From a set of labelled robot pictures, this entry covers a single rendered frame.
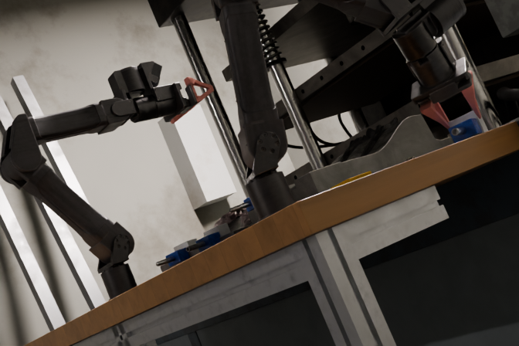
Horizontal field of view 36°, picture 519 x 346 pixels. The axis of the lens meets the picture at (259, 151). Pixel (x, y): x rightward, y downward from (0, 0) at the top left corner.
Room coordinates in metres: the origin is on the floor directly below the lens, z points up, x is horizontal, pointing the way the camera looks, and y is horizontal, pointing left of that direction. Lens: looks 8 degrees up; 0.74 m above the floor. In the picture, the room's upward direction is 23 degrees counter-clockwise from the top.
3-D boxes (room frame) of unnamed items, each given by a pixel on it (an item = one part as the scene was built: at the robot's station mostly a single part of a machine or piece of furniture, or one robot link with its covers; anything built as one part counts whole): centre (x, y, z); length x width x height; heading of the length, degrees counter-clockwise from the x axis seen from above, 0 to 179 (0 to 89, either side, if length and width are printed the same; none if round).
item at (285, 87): (2.81, -0.17, 1.10); 0.05 x 0.05 x 1.30
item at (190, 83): (1.90, 0.09, 1.20); 0.09 x 0.07 x 0.07; 128
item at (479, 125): (1.36, -0.33, 0.83); 0.13 x 0.05 x 0.05; 155
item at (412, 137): (1.88, -0.20, 0.87); 0.50 x 0.26 x 0.14; 127
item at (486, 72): (2.91, -0.59, 1.01); 1.10 x 0.74 x 0.05; 37
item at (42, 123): (1.72, 0.37, 1.17); 0.30 x 0.09 x 0.12; 128
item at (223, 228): (1.86, 0.19, 0.85); 0.13 x 0.05 x 0.05; 144
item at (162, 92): (1.88, 0.17, 1.25); 0.07 x 0.06 x 0.11; 38
